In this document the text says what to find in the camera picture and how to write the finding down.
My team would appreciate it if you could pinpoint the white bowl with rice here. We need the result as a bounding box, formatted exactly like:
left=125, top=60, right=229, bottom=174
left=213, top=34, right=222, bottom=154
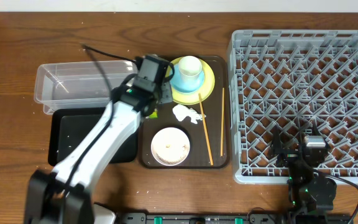
left=150, top=127, right=191, bottom=166

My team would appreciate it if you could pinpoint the white cup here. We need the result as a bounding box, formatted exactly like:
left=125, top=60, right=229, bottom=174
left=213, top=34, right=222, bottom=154
left=178, top=56, right=202, bottom=83

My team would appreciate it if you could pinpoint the clear plastic bin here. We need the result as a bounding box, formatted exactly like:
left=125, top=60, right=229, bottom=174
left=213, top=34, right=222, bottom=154
left=34, top=59, right=142, bottom=115

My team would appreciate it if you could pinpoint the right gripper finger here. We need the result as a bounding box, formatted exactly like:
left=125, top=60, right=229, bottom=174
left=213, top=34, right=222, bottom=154
left=269, top=126, right=282, bottom=157
left=311, top=124, right=328, bottom=146

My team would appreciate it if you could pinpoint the light blue bowl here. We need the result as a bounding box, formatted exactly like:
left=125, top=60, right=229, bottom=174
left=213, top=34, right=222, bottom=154
left=170, top=64, right=204, bottom=93

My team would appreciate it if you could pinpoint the white tissue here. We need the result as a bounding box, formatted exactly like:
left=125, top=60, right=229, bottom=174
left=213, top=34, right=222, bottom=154
left=172, top=104, right=206, bottom=124

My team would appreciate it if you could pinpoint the left wooden chopstick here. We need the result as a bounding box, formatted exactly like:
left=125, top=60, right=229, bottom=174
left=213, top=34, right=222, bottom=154
left=198, top=93, right=214, bottom=166

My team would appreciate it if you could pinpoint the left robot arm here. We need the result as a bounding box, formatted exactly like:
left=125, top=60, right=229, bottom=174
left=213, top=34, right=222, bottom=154
left=24, top=101, right=144, bottom=223

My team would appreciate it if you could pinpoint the yellow plate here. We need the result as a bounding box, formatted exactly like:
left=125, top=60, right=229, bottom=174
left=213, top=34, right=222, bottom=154
left=171, top=57, right=215, bottom=105

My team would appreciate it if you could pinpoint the black plastic tray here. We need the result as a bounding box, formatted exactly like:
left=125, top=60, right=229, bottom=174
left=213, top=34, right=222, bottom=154
left=48, top=108, right=138, bottom=166

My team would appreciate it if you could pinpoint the green snack wrapper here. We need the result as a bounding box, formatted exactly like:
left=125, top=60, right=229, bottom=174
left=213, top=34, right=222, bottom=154
left=148, top=109, right=158, bottom=119

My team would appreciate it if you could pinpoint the grey dishwasher rack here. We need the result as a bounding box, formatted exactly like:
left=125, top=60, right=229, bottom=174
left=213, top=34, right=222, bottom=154
left=227, top=30, right=358, bottom=184

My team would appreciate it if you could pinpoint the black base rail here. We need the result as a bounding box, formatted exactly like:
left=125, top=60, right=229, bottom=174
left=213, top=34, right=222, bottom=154
left=115, top=210, right=354, bottom=224

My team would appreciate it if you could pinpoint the dark brown serving tray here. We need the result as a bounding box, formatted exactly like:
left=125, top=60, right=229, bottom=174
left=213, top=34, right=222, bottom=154
left=137, top=55, right=231, bottom=169

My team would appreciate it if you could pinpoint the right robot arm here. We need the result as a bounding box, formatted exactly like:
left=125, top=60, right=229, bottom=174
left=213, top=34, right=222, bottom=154
left=269, top=126, right=337, bottom=223

